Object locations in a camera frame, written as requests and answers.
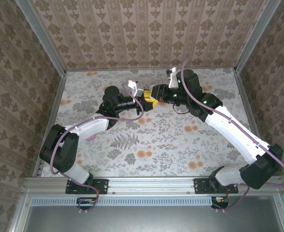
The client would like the grey sheet metal panel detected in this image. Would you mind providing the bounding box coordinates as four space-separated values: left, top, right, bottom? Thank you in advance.
10 193 284 232

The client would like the aluminium table side rail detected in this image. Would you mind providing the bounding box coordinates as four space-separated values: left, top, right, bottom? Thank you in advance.
34 71 67 178
233 68 266 145

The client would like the aluminium mounting rail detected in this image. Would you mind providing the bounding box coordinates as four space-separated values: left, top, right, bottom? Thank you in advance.
22 176 284 195

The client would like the aluminium frame post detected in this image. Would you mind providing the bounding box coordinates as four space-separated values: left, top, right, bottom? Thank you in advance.
234 0 282 72
15 0 67 75

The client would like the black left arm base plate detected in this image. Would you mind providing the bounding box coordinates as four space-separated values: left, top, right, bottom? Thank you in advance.
65 178 109 195

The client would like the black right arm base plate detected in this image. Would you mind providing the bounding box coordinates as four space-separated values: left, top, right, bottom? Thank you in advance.
194 178 239 195

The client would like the grey slotted cable duct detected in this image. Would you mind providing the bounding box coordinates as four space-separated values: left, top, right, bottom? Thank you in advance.
31 196 212 206

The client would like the black connector with wires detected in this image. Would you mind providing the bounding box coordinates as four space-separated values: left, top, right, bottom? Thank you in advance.
76 197 96 210
210 196 229 210

